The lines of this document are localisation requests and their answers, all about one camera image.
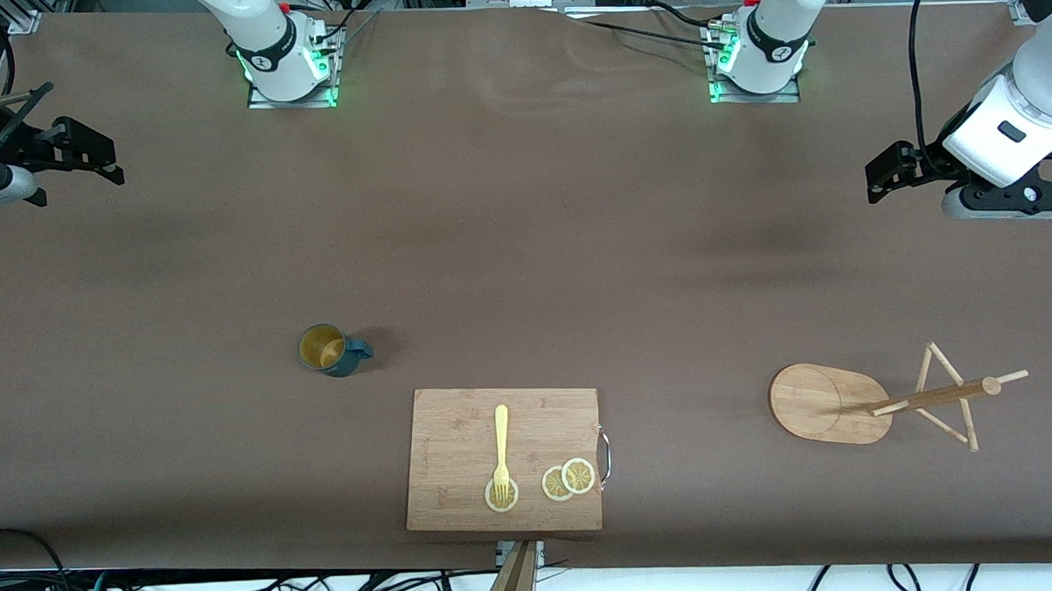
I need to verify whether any teal cup yellow inside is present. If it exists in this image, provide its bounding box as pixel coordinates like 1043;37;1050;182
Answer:
298;322;376;379

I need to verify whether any wooden mug rack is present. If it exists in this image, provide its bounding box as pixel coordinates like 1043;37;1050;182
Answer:
767;339;1033;460

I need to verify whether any lemon slice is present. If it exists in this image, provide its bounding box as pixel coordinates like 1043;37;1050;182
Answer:
561;456;596;496
484;476;520;514
541;465;578;503

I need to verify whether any bamboo cutting board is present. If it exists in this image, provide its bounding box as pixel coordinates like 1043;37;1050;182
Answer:
401;382;616;539

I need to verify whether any yellow plastic fork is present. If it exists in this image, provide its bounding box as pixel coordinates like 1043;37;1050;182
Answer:
491;405;513;500

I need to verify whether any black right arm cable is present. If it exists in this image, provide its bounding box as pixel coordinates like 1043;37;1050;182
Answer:
0;82;57;179

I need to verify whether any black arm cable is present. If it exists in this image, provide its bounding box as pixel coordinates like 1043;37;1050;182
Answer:
908;0;950;173
0;82;57;179

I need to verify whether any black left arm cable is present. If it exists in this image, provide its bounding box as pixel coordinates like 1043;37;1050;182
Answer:
908;0;950;173

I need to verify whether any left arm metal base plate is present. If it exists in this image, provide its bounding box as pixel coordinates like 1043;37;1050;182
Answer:
705;15;805;107

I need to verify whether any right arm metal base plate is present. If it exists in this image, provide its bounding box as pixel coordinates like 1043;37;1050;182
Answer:
244;26;343;111

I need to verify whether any black cable on table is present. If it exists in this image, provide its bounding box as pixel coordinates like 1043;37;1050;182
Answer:
560;0;733;59

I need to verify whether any metal bracket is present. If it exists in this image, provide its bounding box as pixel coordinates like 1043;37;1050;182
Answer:
494;539;547;570

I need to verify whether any wooden post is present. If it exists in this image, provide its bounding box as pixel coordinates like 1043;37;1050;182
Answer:
476;540;539;591

